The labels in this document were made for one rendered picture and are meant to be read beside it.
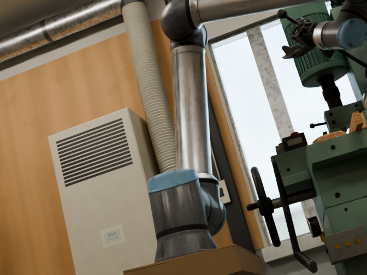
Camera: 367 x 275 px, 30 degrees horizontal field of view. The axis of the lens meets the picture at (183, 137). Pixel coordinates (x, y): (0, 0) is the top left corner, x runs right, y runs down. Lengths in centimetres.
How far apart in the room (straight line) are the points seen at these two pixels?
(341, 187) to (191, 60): 62
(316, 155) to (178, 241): 54
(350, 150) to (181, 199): 56
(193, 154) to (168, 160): 173
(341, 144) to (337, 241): 30
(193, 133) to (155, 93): 186
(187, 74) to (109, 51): 220
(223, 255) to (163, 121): 226
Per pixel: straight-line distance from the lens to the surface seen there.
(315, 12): 254
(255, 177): 231
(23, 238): 434
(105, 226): 379
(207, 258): 173
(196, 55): 223
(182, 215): 188
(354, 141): 214
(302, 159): 236
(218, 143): 389
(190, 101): 217
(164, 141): 387
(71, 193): 390
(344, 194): 219
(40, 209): 431
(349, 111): 245
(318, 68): 245
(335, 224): 217
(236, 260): 171
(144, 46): 411
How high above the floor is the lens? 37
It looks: 18 degrees up
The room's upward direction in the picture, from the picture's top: 15 degrees counter-clockwise
